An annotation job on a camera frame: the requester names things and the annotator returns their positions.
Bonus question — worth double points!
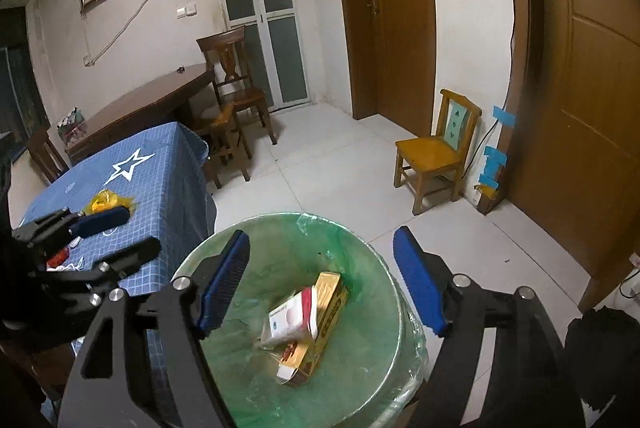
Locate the near brown wooden door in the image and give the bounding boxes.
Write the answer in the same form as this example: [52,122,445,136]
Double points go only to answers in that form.
[496,0,639,310]

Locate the dark wooden dining table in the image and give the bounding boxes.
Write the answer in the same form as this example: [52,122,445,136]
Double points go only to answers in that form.
[65,63,213,165]

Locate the dark wooden dining chair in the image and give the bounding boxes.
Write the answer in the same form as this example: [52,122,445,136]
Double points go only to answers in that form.
[196,25,278,144]

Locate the small yellow wooden chair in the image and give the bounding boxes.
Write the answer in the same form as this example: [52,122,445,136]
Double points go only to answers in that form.
[393,89,482,216]

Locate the brown wooden door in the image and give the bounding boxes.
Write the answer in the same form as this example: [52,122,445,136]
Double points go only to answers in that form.
[496,0,639,310]
[342,0,436,136]

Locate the white red cigarette pack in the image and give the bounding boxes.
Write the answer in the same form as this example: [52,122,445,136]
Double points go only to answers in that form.
[259,286,318,348]

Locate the green lined trash bin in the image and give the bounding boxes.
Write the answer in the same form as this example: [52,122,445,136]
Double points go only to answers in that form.
[202,213,427,427]

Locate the blue star tablecloth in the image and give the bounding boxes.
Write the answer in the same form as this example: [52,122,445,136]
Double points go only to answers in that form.
[23,123,215,296]

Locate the yellow plastic wrapper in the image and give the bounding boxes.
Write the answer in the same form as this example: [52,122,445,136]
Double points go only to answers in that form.
[82,189,137,215]

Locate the left dark wooden chair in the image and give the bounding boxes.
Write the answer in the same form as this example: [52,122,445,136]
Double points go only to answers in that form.
[26,127,68,183]

